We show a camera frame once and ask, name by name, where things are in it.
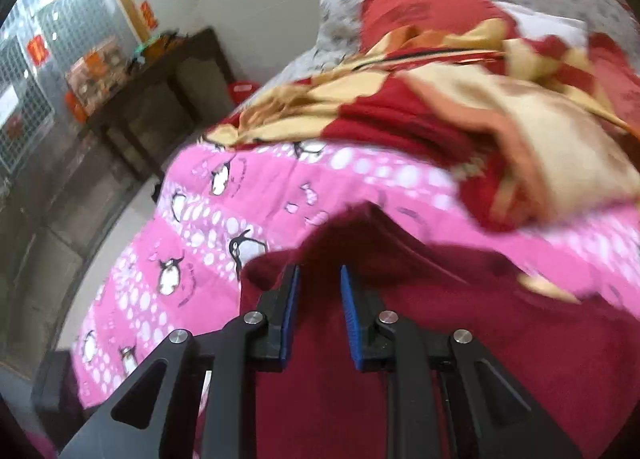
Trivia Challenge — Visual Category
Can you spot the red window sticker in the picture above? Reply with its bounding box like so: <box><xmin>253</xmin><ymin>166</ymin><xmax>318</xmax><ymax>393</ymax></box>
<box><xmin>27</xmin><ymin>36</ymin><xmax>51</xmax><ymax>62</ymax></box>

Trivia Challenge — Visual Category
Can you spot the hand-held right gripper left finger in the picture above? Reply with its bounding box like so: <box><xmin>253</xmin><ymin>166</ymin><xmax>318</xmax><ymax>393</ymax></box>
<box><xmin>57</xmin><ymin>264</ymin><xmax>303</xmax><ymax>459</ymax></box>

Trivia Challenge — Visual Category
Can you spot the dark red sweatshirt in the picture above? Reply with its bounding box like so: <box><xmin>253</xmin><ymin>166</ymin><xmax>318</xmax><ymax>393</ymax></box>
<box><xmin>192</xmin><ymin>204</ymin><xmax>640</xmax><ymax>459</ymax></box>

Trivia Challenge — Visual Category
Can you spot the red wall paper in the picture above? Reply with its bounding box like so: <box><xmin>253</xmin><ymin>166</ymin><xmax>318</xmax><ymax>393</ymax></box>
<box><xmin>140</xmin><ymin>0</ymin><xmax>160</xmax><ymax>32</ymax></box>

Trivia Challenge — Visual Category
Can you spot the red and cream blanket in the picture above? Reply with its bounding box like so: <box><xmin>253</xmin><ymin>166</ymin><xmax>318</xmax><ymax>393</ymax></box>
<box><xmin>205</xmin><ymin>19</ymin><xmax>640</xmax><ymax>305</ymax></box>

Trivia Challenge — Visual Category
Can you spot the green basket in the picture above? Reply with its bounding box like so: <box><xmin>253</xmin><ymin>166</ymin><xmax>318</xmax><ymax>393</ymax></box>
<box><xmin>132</xmin><ymin>31</ymin><xmax>181</xmax><ymax>60</ymax></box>

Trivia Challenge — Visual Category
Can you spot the red ruffled pillow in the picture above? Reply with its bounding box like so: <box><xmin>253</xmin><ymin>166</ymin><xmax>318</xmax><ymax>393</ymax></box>
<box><xmin>360</xmin><ymin>0</ymin><xmax>516</xmax><ymax>52</ymax></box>

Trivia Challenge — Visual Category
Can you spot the red plastic basin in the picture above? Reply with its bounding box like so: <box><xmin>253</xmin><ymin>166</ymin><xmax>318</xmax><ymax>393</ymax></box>
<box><xmin>227</xmin><ymin>80</ymin><xmax>261</xmax><ymax>102</ymax></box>

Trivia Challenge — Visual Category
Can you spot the pink penguin print bed sheet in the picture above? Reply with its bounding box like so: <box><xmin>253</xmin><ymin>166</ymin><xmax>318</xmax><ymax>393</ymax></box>
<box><xmin>70</xmin><ymin>136</ymin><xmax>626</xmax><ymax>410</ymax></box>

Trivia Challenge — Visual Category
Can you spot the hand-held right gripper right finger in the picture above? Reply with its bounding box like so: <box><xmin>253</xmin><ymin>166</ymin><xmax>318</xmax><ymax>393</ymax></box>
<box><xmin>340</xmin><ymin>265</ymin><xmax>583</xmax><ymax>459</ymax></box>

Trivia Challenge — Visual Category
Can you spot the white flat object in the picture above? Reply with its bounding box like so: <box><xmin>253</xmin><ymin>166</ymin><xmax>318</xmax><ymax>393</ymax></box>
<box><xmin>500</xmin><ymin>1</ymin><xmax>586</xmax><ymax>47</ymax></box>

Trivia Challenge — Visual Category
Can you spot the dark wooden table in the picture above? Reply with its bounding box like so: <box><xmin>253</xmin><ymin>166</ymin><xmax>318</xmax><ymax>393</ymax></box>
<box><xmin>85</xmin><ymin>28</ymin><xmax>236</xmax><ymax>180</ymax></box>

